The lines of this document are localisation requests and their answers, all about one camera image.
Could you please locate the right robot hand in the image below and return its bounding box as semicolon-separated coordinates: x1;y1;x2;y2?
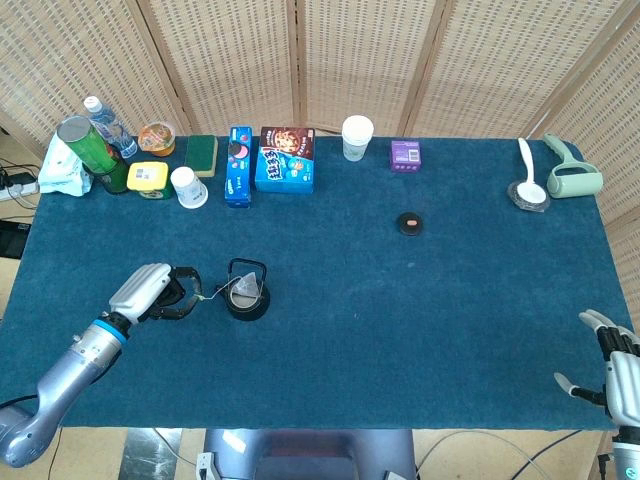
553;308;640;429

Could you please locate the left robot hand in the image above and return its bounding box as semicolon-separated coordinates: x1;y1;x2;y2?
108;263;205;324

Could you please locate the pyramid tea bag with string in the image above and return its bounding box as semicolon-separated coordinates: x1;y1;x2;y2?
197;271;262;303

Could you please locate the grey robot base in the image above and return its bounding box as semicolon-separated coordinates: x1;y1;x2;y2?
197;428;417;480

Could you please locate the black cast iron teapot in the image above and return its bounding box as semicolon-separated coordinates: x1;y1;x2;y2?
215;257;272;323

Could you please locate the black round disc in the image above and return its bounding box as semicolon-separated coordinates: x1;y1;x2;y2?
397;211;425;237

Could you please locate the upside-down white paper cup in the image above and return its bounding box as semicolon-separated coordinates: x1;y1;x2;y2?
170;166;209;210

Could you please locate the green tub with yellow lid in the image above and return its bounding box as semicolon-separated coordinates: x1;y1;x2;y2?
126;160;174;201

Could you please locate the black box on floor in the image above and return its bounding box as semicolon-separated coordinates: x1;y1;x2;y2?
0;219;32;259

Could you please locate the white wet wipes pack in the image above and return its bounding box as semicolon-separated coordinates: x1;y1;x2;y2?
37;134;94;197

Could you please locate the green and yellow sponge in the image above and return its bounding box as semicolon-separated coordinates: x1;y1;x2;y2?
184;134;220;179

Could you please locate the orange sealed food cup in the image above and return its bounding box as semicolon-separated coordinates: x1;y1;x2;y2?
137;123;177;158

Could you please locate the green cylindrical can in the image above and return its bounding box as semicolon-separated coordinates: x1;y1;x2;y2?
56;115;119;175

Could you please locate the narrow blue Oreo box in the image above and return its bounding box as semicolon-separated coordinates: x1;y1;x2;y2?
224;125;254;209

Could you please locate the white power strip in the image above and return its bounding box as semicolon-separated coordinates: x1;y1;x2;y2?
0;182;40;202

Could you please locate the clear plastic water bottle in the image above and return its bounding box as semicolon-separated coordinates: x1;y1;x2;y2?
82;96;139;160

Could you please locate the large blue cookie box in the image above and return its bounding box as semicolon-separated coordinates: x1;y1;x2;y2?
254;126;317;195

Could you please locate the steel wool scrubber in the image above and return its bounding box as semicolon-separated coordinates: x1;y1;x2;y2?
507;180;551;213

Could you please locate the pale green lint roller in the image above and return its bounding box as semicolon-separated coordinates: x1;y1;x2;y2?
542;132;604;200

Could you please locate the white plastic spoon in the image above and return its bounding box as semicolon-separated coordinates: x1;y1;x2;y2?
514;137;547;204

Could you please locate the blue carpet table cover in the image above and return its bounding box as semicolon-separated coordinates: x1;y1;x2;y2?
0;134;635;432

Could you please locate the woven rattan folding screen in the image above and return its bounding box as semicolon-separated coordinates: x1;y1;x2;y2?
0;0;640;321

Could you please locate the small purple box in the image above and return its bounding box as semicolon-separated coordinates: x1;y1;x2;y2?
390;139;422;174

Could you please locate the black cable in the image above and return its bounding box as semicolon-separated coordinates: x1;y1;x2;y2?
509;430;582;480

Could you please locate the grey cable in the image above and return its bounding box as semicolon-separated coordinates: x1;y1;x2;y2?
414;429;551;480

